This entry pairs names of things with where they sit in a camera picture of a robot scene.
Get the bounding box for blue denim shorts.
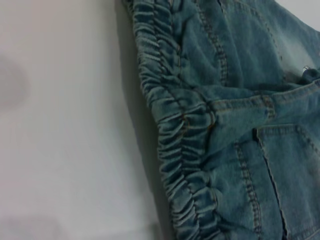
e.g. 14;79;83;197
119;0;320;240

